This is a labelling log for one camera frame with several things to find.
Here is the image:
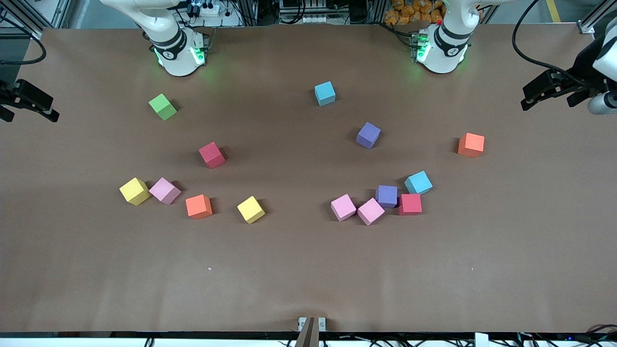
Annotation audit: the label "aluminium frame rail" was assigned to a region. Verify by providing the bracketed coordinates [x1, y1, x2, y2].
[0, 0, 73, 40]
[577, 0, 617, 35]

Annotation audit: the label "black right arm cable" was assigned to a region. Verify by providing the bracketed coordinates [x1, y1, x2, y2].
[0, 13, 47, 66]

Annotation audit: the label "purple foam cube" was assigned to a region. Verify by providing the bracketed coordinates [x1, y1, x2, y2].
[356, 121, 382, 149]
[376, 185, 399, 209]

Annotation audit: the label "green foam cube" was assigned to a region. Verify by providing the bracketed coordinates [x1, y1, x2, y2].
[148, 93, 178, 121]

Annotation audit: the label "yellow foam cube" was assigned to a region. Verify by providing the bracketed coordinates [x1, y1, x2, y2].
[237, 196, 266, 224]
[119, 177, 151, 206]

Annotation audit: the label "pink foam cube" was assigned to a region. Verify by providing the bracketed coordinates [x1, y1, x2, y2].
[357, 198, 386, 226]
[331, 194, 357, 222]
[148, 177, 182, 206]

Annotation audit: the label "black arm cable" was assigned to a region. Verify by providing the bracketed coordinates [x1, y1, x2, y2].
[511, 0, 596, 90]
[0, 13, 47, 66]

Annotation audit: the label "orange bagged items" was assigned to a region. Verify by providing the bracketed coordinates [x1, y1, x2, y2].
[384, 0, 444, 26]

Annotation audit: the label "brown table cover sheet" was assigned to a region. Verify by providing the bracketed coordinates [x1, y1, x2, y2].
[0, 24, 617, 334]

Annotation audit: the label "blue foam cube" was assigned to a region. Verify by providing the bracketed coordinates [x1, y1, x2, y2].
[314, 81, 336, 107]
[404, 171, 433, 195]

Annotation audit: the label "orange foam cube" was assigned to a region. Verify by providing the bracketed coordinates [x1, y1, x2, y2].
[186, 194, 213, 220]
[457, 133, 485, 158]

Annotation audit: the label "red foam cube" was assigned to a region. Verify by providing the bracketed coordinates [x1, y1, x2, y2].
[199, 142, 227, 169]
[398, 194, 423, 216]

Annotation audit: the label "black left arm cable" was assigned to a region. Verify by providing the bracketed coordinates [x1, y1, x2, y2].
[511, 0, 596, 90]

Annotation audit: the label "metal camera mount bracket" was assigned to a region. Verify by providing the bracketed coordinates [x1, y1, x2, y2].
[294, 316, 327, 347]

